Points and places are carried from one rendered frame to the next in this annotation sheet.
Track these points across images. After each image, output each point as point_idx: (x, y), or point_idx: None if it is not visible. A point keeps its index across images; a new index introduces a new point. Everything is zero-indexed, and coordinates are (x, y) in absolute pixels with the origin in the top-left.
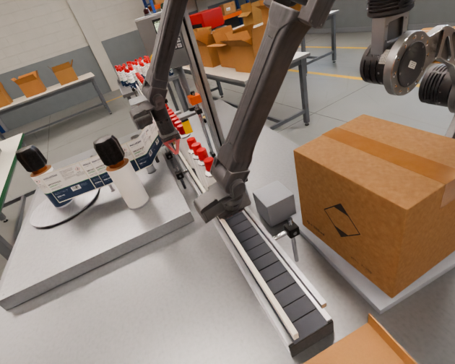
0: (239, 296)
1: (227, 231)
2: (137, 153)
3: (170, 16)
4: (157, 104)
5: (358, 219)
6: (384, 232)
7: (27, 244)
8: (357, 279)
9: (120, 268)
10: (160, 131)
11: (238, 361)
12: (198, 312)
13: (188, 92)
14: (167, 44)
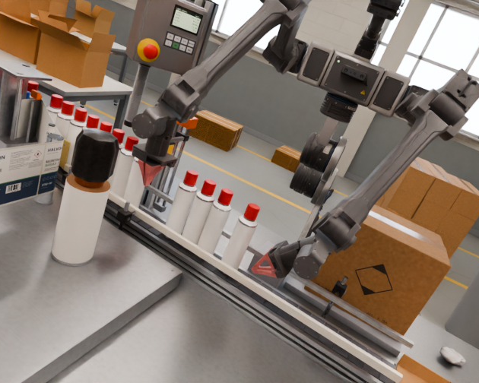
0: (304, 368)
1: (267, 295)
2: (49, 166)
3: (257, 36)
4: (189, 116)
5: (398, 276)
6: (422, 284)
7: None
8: (372, 331)
9: (112, 368)
10: (154, 150)
11: None
12: None
13: (140, 101)
14: (236, 58)
